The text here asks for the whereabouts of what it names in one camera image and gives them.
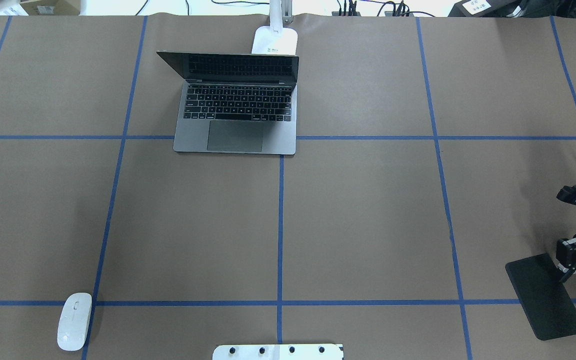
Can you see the black box with label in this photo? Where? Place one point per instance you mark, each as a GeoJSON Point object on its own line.
{"type": "Point", "coordinates": [483, 8]}

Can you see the black mouse pad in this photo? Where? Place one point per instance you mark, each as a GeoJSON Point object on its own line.
{"type": "Point", "coordinates": [550, 311]}

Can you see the white computer mouse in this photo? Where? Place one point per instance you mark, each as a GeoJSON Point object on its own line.
{"type": "Point", "coordinates": [73, 324]}

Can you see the black usb hub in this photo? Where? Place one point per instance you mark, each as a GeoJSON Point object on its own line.
{"type": "Point", "coordinates": [346, 9]}

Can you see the grey laptop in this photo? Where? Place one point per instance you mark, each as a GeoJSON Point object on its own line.
{"type": "Point", "coordinates": [236, 103]}

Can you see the cardboard box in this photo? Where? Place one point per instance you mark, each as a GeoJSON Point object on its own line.
{"type": "Point", "coordinates": [52, 7]}

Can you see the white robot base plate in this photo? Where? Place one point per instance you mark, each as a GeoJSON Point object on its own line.
{"type": "Point", "coordinates": [296, 351]}

